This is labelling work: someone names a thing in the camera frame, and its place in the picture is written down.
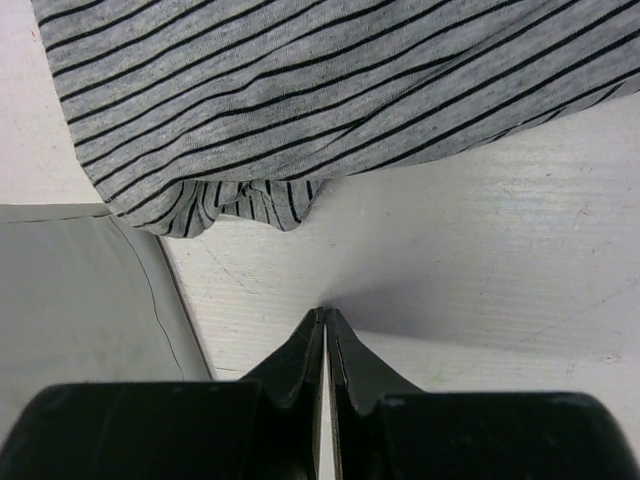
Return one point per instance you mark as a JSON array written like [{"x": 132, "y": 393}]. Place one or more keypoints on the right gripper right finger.
[{"x": 385, "y": 427}]

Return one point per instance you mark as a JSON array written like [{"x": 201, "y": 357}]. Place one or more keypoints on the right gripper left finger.
[{"x": 265, "y": 425}]

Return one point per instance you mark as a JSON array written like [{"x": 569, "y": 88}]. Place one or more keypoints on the plain grey underwear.
[{"x": 85, "y": 298}]

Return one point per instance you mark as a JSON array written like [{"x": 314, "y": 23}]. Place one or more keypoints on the grey striped underwear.
[{"x": 182, "y": 111}]

